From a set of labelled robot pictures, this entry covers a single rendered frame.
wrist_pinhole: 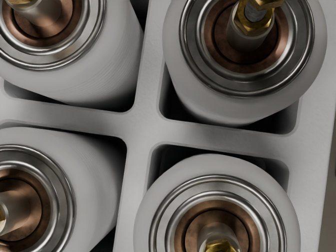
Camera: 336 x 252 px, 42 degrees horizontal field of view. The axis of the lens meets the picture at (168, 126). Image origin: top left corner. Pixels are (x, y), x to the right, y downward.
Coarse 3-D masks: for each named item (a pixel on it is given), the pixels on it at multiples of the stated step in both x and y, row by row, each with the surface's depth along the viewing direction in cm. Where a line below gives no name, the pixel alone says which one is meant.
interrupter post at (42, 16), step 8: (32, 0) 23; (40, 0) 23; (48, 0) 23; (56, 0) 25; (16, 8) 23; (24, 8) 23; (32, 8) 23; (40, 8) 23; (48, 8) 24; (56, 8) 25; (24, 16) 24; (32, 16) 24; (40, 16) 24; (48, 16) 24; (56, 16) 25; (40, 24) 25; (48, 24) 25
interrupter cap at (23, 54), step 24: (0, 0) 26; (72, 0) 25; (96, 0) 25; (0, 24) 25; (24, 24) 26; (72, 24) 25; (96, 24) 25; (0, 48) 25; (24, 48) 25; (48, 48) 25; (72, 48) 25
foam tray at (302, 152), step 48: (144, 0) 37; (144, 48) 32; (0, 96) 33; (144, 96) 32; (144, 144) 32; (192, 144) 32; (240, 144) 32; (288, 144) 31; (144, 192) 32; (288, 192) 31
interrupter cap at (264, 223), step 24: (192, 192) 24; (216, 192) 24; (240, 192) 24; (168, 216) 24; (192, 216) 24; (216, 216) 24; (240, 216) 24; (264, 216) 24; (168, 240) 24; (192, 240) 24; (240, 240) 24; (264, 240) 24
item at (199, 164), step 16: (192, 160) 25; (208, 160) 25; (224, 160) 25; (240, 160) 25; (160, 176) 26; (176, 176) 25; (192, 176) 25; (240, 176) 24; (256, 176) 25; (160, 192) 25; (272, 192) 24; (144, 208) 25; (288, 208) 24; (144, 224) 25; (288, 224) 24; (144, 240) 25; (288, 240) 24
